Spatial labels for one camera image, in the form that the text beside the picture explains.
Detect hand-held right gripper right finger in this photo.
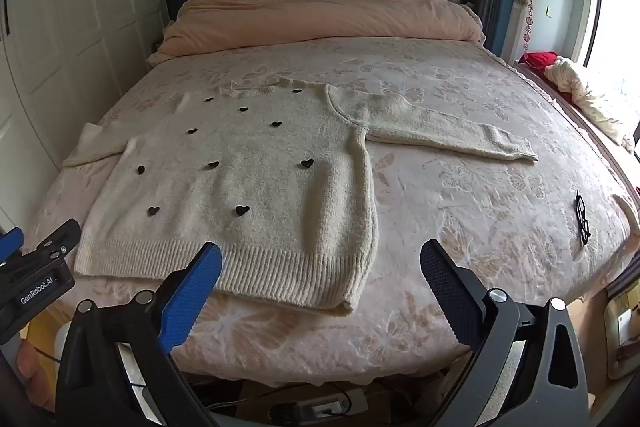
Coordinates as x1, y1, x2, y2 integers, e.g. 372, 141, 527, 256
419, 238, 598, 427

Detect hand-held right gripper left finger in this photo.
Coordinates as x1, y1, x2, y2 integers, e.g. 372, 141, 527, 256
54, 242, 223, 427

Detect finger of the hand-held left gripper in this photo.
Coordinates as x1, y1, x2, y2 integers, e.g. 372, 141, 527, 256
0, 226, 26, 269
24, 218, 82, 261

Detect cream sweater with black hearts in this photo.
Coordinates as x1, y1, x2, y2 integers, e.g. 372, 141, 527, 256
62, 77, 540, 314

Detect person's left hand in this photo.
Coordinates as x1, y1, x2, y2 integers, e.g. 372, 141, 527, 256
16, 346, 57, 412

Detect bed with butterfly bedspread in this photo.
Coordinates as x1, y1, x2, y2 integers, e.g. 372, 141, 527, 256
22, 34, 640, 383

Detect black eyeglasses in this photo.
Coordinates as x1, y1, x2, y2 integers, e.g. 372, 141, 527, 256
572, 189, 592, 248

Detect power strip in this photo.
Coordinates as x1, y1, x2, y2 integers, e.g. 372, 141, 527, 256
270, 398, 352, 424

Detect white wardrobe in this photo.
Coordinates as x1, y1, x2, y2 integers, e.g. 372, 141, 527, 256
0, 0, 168, 228

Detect cream blanket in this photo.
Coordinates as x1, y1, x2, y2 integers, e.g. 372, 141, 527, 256
545, 56, 640, 148

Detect red cloth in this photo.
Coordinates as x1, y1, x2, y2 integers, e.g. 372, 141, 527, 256
520, 51, 559, 82

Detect peach duvet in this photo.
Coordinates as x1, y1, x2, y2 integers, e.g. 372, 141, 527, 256
147, 0, 486, 68

